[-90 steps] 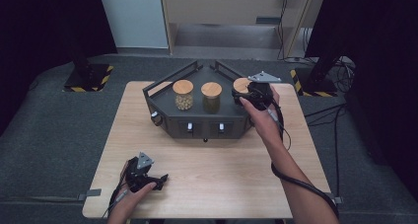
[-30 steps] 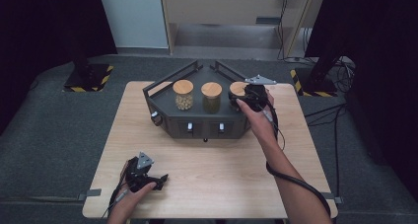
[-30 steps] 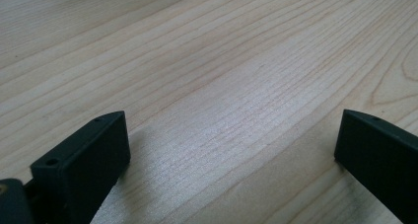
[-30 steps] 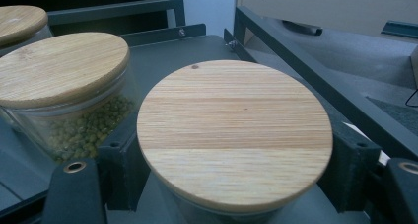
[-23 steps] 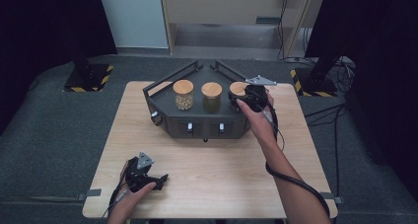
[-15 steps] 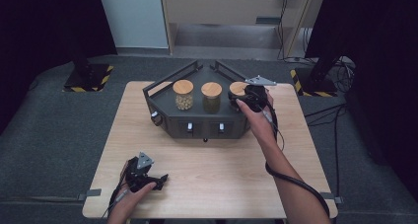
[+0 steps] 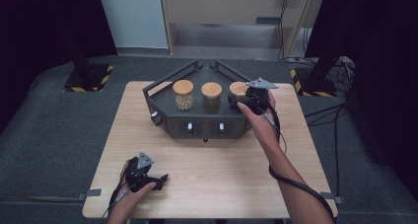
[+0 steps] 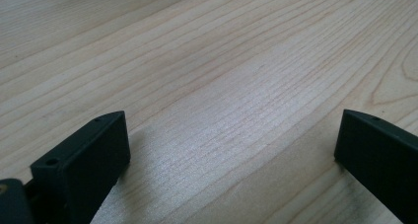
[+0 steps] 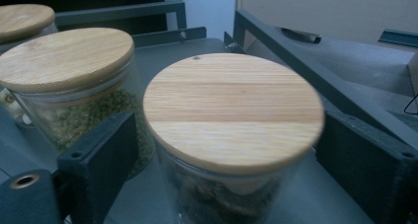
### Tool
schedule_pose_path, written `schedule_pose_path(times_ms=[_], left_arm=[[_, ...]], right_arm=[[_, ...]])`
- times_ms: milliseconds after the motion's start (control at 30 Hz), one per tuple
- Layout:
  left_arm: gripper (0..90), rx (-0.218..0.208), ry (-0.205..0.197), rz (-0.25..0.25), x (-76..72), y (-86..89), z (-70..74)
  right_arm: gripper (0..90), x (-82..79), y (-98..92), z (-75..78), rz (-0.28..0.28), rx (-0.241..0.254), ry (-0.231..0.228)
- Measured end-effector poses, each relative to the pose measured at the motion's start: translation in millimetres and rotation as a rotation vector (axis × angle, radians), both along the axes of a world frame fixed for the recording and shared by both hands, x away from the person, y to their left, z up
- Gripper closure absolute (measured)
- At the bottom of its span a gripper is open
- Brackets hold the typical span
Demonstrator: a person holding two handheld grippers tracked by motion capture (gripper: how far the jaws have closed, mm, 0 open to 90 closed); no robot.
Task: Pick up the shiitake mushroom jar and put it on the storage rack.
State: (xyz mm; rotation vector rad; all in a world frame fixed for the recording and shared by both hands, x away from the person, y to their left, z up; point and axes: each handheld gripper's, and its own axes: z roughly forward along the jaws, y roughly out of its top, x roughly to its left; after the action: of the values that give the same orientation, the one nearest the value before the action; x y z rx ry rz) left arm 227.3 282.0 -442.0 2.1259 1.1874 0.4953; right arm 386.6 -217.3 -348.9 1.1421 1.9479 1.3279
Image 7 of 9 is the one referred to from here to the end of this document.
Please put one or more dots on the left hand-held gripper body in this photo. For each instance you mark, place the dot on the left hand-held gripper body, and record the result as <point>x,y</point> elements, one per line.
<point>137,175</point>

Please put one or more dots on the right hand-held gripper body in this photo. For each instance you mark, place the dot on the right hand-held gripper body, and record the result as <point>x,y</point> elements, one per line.
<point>259,99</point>

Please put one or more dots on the glass jar with brown contents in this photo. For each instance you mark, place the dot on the glass jar with brown contents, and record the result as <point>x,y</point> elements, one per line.
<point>237,88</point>

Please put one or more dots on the glass jar with green contents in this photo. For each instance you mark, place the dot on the glass jar with green contents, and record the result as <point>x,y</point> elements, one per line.
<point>211,97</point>

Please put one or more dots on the dark grey corner shelf rack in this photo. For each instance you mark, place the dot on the dark grey corner shelf rack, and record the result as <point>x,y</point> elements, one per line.
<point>197,123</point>

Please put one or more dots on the glass jar with pale beans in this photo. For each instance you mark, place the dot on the glass jar with pale beans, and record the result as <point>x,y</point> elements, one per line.
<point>183,95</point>

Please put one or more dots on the person's left hand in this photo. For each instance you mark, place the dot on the person's left hand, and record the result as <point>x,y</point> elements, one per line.
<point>129,201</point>

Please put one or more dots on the person's right hand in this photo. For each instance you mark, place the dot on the person's right hand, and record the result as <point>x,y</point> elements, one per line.
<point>264,128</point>

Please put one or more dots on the grey tape piece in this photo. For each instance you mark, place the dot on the grey tape piece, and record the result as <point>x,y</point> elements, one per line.
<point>90,193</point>
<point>332,197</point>

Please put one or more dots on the black stand with striped base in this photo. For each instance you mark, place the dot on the black stand with striped base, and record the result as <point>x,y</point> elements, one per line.
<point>315,86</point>
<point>88,79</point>

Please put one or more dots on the grey flat strip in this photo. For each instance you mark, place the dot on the grey flat strip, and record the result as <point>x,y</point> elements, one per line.
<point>267,20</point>

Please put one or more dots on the light wooden cabinet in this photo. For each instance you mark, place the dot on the light wooden cabinet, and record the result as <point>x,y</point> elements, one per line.
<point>223,7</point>

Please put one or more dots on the black curtain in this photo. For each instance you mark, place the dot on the black curtain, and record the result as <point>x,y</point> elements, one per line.
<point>42,30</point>
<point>381,53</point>

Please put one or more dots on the white panel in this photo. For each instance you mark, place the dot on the white panel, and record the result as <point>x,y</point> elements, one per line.
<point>134,16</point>

